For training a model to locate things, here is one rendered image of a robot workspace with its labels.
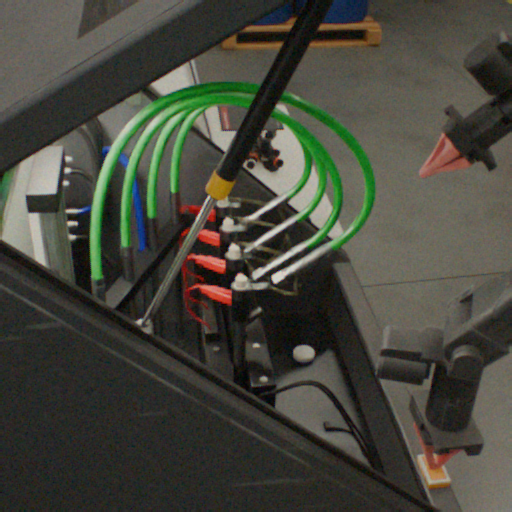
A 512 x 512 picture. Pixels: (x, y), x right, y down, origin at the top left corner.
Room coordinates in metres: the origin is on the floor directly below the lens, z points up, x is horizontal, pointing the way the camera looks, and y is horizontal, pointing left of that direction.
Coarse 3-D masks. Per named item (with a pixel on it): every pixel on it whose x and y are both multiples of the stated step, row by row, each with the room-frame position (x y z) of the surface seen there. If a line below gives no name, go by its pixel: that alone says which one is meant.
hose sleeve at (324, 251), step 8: (320, 248) 0.89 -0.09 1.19; (328, 248) 0.89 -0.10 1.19; (312, 256) 0.89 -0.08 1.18; (320, 256) 0.89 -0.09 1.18; (328, 256) 0.89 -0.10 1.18; (296, 264) 0.89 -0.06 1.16; (304, 264) 0.88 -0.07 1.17; (312, 264) 0.88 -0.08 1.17; (288, 272) 0.88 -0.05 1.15; (296, 272) 0.88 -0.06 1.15; (288, 280) 0.88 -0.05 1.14
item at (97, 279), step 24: (168, 96) 0.86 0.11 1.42; (192, 96) 0.86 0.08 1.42; (288, 96) 0.88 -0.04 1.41; (144, 120) 0.85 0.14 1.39; (336, 120) 0.89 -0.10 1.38; (120, 144) 0.85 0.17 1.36; (96, 192) 0.84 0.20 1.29; (96, 216) 0.84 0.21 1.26; (360, 216) 0.90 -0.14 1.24; (96, 240) 0.84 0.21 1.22; (336, 240) 0.90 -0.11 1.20; (96, 264) 0.84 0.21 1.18
